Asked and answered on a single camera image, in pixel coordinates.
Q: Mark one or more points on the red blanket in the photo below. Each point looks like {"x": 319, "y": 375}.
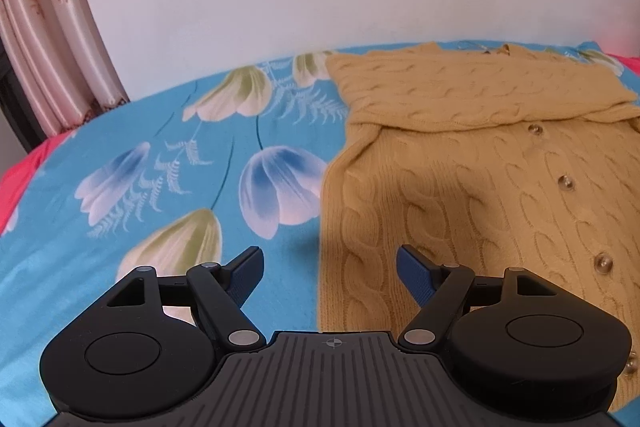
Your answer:
{"x": 16, "y": 179}

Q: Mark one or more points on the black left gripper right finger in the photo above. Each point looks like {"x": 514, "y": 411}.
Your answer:
{"x": 517, "y": 344}

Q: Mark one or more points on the mustard cable-knit cardigan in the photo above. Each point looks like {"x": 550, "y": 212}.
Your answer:
{"x": 490, "y": 159}

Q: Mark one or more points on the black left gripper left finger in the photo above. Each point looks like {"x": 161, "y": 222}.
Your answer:
{"x": 151, "y": 343}

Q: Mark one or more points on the blue floral bed sheet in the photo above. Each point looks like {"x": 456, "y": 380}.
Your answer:
{"x": 195, "y": 174}

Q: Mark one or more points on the pink patterned curtain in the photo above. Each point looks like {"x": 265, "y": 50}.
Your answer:
{"x": 60, "y": 59}

